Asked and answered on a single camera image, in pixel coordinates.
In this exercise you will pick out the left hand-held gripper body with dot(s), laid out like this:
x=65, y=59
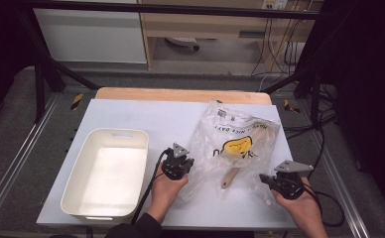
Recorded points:
x=175, y=163

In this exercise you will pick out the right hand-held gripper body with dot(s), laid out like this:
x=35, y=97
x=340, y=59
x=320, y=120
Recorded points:
x=288, y=181

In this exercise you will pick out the clear smiley plastic bag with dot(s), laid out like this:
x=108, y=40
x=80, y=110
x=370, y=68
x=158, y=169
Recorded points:
x=210, y=145

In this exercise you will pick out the beige ladle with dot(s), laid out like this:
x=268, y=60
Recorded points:
x=230, y=177

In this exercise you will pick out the cream plastic bin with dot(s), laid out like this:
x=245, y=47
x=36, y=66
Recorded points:
x=111, y=178

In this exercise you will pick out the person's right hand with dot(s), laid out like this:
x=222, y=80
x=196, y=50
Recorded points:
x=304, y=208

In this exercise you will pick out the person's left hand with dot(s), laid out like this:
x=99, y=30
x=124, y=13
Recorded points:
x=165, y=195

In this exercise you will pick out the white table board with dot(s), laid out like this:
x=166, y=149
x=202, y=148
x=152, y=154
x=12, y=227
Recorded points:
x=167, y=119

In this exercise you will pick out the wooden table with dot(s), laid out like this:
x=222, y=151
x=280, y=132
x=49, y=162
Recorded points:
x=167, y=95

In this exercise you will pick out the yellow black floor tape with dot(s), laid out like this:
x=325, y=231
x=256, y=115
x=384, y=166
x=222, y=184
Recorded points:
x=290, y=106
x=77, y=101

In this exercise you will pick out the white chair base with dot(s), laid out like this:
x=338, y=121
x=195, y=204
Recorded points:
x=182, y=41

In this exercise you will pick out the light wooden desk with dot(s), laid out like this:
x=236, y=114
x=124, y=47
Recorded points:
x=207, y=26

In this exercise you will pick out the white cabinet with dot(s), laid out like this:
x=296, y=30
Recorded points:
x=88, y=36

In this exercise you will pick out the white power strip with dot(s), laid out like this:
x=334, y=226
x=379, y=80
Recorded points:
x=275, y=4

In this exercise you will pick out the aluminium rail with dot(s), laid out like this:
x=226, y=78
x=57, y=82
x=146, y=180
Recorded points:
x=18, y=155
x=344, y=195

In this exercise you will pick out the black metal frame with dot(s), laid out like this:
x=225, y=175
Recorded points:
x=167, y=8

